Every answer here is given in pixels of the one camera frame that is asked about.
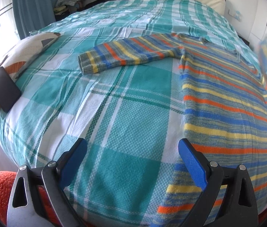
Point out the black smartphone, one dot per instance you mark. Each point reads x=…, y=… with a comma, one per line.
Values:
x=4, y=89

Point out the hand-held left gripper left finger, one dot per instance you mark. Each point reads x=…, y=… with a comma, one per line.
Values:
x=73, y=160

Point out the blue curtain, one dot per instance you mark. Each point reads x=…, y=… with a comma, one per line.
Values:
x=34, y=7

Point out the teal plaid bedspread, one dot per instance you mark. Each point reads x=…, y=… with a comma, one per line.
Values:
x=128, y=123

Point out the striped knit sweater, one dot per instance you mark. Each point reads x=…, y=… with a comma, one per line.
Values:
x=218, y=99

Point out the patterned cream pillow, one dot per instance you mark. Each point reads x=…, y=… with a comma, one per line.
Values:
x=29, y=49

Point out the dark wooden nightstand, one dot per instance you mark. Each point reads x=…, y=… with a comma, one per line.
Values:
x=244, y=41

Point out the white wall switch plate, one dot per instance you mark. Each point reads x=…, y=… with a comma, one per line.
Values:
x=235, y=14

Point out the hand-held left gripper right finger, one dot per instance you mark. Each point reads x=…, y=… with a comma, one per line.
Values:
x=192, y=160

